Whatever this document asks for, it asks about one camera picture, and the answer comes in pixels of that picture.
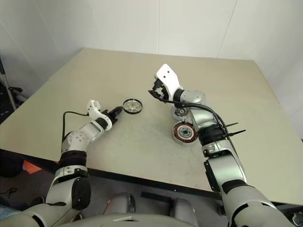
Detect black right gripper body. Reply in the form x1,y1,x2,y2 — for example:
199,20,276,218
157,81,170,101

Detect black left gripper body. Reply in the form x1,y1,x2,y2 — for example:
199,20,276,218
102,108,118,123

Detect black rimmed silver rotor wheel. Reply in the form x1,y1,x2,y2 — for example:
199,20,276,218
123,98,143,116

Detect silver motor housing copper windings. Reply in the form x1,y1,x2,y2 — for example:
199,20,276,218
170,120,199,145

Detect grey rounded leg cover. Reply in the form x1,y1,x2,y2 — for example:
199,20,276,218
170,197,196,218
104,192,137,216

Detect black flat bar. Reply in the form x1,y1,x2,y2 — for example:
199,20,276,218
141,191,172,204

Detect orange object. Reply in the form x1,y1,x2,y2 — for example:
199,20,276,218
22,160,48,175

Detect silver tripod stand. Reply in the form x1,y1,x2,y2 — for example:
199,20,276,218
0,56,24,112

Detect grey robot torso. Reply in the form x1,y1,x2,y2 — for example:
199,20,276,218
59,211,199,227

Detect dark shoe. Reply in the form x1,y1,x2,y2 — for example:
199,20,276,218
30,195,46,207

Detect black round bag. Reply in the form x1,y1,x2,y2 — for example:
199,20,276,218
0,151,24,178

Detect blue cloth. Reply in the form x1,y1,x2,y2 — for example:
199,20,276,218
0,205,22,218

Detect dark grey floor object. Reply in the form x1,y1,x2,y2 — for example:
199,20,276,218
290,208,303,227

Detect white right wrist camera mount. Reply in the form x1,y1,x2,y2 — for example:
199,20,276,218
155,63,184,101

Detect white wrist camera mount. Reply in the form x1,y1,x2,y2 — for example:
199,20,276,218
155,63,184,101
86,100,113,131

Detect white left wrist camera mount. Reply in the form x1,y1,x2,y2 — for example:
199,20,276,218
86,100,113,131

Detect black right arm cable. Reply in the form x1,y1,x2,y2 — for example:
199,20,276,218
160,98,240,157

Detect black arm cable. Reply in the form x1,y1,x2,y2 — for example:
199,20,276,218
62,111,90,142
160,98,240,157

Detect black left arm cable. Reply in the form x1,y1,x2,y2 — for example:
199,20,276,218
62,111,90,142

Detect black table frame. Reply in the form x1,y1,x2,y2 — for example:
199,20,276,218
0,148,303,209

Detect black cable loop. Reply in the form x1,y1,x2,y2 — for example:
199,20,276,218
0,188,18,197

